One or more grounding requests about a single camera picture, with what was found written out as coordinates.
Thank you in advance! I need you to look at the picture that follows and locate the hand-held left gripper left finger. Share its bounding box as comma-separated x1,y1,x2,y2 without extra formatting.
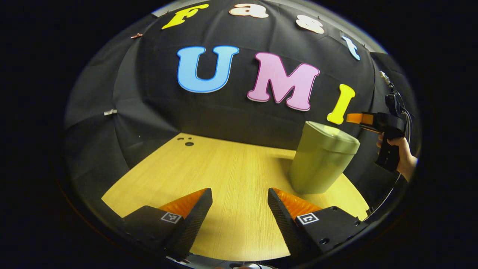
121,188,213,261

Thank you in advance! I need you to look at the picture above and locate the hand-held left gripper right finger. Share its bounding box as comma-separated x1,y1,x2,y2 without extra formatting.
268,188,369,261

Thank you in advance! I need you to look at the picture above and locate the green desktop garbage bin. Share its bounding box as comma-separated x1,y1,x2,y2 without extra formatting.
289,121,361,195

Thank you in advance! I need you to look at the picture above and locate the black backdrop cloth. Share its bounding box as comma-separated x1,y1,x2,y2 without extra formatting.
63,0,420,210

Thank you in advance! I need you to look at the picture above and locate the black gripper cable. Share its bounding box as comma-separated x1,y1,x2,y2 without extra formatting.
365,88,413,222

